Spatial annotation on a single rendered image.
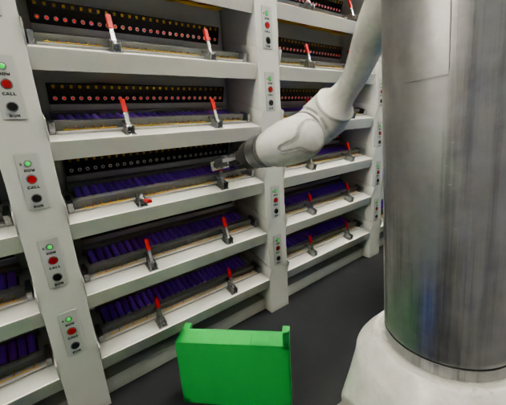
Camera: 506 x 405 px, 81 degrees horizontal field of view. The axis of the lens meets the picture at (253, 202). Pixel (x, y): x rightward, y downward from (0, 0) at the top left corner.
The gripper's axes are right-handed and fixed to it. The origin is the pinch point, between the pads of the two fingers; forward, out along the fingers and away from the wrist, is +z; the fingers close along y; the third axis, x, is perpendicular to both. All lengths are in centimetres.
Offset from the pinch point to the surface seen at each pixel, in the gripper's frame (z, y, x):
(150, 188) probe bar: 4.0, -22.3, -3.4
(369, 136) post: -2, 86, 2
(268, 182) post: -1.2, 17.9, -8.9
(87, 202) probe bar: 3.9, -39.0, -4.0
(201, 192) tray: 0.5, -8.0, -7.6
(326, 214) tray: 3, 51, -29
